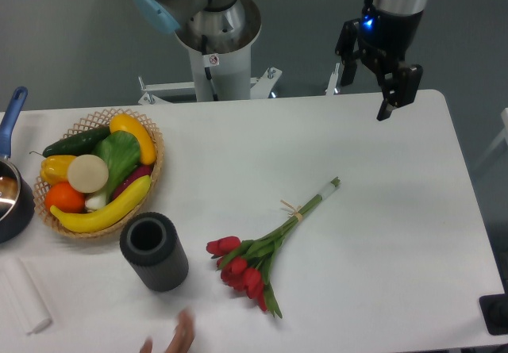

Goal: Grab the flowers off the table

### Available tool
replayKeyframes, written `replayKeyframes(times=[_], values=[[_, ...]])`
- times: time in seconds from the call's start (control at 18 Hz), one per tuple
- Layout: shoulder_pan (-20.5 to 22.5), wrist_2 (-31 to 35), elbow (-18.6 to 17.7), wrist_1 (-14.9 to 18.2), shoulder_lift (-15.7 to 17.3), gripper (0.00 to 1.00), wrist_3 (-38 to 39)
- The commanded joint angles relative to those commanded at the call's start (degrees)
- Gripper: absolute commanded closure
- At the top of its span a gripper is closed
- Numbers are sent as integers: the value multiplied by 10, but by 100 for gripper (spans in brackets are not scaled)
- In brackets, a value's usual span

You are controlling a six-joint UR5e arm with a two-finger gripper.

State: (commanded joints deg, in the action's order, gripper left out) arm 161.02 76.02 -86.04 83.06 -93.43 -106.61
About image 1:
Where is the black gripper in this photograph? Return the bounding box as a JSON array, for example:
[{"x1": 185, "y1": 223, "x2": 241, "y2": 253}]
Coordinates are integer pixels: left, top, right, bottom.
[{"x1": 335, "y1": 5, "x2": 423, "y2": 121}]

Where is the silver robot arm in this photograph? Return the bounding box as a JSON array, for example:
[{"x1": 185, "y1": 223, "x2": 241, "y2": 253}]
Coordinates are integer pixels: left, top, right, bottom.
[{"x1": 133, "y1": 0, "x2": 428, "y2": 121}]

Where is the human hand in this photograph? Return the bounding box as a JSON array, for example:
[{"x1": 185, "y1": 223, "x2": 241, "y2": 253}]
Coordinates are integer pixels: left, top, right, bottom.
[{"x1": 164, "y1": 309, "x2": 195, "y2": 353}]

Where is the red tulip bouquet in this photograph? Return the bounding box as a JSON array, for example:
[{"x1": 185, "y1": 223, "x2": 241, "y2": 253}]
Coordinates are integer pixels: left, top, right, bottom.
[{"x1": 206, "y1": 177, "x2": 341, "y2": 318}]

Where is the purple eggplant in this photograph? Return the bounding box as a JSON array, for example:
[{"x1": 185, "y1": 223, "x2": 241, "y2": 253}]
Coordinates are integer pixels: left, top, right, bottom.
[{"x1": 110, "y1": 165, "x2": 152, "y2": 201}]

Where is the yellow squash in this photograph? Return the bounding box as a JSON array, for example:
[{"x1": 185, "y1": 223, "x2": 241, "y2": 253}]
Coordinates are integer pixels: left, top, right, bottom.
[{"x1": 110, "y1": 113, "x2": 156, "y2": 165}]

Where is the green lettuce leaf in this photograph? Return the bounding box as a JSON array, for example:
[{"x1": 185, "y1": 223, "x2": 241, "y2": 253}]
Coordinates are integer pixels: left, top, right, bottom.
[{"x1": 92, "y1": 131, "x2": 140, "y2": 200}]

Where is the black device at table edge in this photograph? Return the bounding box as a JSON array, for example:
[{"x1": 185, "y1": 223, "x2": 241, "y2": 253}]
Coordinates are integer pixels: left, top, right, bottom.
[{"x1": 479, "y1": 294, "x2": 507, "y2": 336}]

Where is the dark grey ribbed vase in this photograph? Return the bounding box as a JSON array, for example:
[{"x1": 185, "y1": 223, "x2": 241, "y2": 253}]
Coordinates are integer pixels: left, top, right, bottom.
[{"x1": 119, "y1": 212, "x2": 189, "y2": 292}]

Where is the woven wicker basket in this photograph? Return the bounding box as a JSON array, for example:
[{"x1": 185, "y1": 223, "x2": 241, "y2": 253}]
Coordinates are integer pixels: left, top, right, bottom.
[{"x1": 33, "y1": 109, "x2": 164, "y2": 238}]

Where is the green cucumber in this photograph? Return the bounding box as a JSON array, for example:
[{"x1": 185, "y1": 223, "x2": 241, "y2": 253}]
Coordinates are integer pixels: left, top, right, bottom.
[{"x1": 30, "y1": 127, "x2": 110, "y2": 158}]

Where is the beige round onion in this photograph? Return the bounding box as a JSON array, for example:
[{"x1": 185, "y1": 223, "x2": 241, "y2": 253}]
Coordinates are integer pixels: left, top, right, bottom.
[{"x1": 67, "y1": 155, "x2": 109, "y2": 194}]

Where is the white spring onion bulb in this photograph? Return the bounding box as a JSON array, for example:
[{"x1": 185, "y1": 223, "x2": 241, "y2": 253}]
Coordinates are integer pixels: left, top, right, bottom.
[{"x1": 85, "y1": 190, "x2": 108, "y2": 213}]

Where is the yellow banana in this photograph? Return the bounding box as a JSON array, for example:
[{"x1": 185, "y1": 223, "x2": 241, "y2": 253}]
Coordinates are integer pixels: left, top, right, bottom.
[{"x1": 50, "y1": 175, "x2": 152, "y2": 233}]

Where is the orange fruit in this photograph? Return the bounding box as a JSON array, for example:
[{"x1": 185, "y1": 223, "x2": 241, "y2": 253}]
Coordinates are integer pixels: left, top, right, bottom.
[{"x1": 44, "y1": 182, "x2": 85, "y2": 213}]

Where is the yellow bell pepper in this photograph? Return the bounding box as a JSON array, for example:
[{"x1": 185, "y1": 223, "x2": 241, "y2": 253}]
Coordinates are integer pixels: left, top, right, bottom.
[{"x1": 40, "y1": 155, "x2": 76, "y2": 186}]

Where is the white rolled cloth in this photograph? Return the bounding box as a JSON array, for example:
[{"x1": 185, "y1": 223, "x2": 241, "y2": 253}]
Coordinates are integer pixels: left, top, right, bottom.
[{"x1": 2, "y1": 258, "x2": 52, "y2": 335}]

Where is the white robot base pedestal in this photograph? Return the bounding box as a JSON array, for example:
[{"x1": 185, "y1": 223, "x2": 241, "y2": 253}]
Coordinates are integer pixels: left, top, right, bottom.
[{"x1": 138, "y1": 0, "x2": 283, "y2": 105}]

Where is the blue handled saucepan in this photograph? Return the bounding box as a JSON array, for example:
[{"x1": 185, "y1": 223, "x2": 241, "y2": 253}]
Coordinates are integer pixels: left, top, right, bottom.
[{"x1": 1, "y1": 86, "x2": 34, "y2": 243}]

